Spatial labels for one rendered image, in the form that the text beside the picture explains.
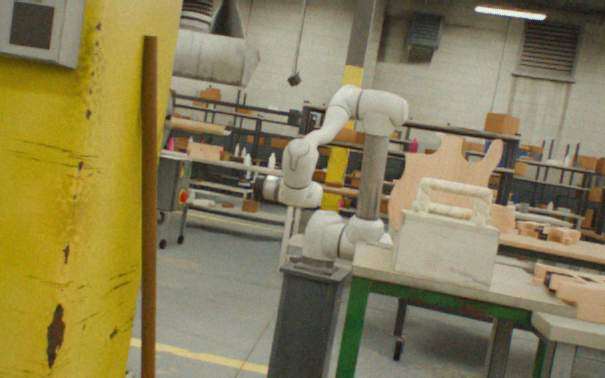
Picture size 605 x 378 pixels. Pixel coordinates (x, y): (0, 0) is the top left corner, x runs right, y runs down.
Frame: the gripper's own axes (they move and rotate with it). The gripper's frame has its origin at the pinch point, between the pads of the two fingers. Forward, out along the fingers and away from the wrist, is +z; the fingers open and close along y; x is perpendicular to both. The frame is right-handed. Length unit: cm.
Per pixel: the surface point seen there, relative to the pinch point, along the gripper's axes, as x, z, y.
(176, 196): -9.4, 12.2, -0.8
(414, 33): 298, -101, 1018
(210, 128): 17.5, -3.3, -24.0
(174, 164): 2.5, 14.0, -3.3
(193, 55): 38, 1, -38
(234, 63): 38, -11, -38
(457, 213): 4, -86, -25
